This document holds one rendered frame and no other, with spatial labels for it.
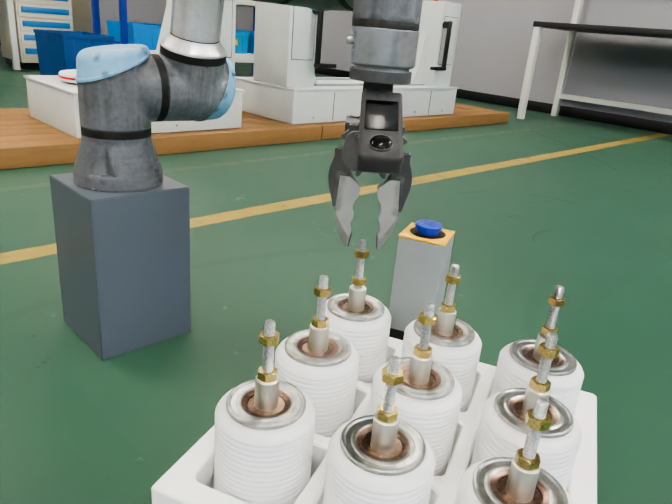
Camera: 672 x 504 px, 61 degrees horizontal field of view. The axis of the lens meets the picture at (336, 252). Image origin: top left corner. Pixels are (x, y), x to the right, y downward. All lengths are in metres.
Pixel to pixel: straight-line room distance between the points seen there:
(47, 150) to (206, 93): 1.46
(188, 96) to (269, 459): 0.70
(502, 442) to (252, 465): 0.24
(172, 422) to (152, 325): 0.24
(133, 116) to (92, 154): 0.09
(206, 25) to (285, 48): 2.16
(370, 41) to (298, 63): 2.59
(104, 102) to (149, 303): 0.36
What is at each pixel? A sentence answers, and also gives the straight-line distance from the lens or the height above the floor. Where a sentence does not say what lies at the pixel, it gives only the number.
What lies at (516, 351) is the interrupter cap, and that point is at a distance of 0.72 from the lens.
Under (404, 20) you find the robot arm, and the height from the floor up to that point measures 0.60.
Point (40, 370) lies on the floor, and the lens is 1.13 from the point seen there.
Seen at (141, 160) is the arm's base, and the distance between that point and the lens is 1.05.
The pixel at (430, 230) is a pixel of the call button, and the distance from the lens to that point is 0.85.
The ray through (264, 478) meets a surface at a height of 0.20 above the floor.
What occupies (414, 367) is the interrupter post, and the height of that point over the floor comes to 0.27.
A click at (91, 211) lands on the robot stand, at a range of 1.01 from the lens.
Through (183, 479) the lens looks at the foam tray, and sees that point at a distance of 0.60.
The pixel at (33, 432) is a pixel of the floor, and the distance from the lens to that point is 0.99.
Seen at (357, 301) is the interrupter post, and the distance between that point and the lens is 0.74.
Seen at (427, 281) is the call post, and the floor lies 0.25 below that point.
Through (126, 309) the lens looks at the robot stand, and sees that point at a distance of 1.10.
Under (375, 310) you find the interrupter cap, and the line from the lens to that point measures 0.75.
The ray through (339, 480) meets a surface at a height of 0.24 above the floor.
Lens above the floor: 0.59
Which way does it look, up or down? 21 degrees down
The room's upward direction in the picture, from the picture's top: 5 degrees clockwise
